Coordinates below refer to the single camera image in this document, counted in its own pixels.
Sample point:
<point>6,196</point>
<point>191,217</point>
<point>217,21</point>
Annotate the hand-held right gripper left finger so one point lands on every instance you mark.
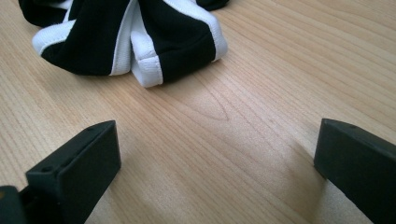
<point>74,174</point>

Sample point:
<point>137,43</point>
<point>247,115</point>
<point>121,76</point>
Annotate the black and white garment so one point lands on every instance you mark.
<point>174,34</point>

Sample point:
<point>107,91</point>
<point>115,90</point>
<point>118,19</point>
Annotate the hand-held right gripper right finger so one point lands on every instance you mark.
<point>358,165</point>

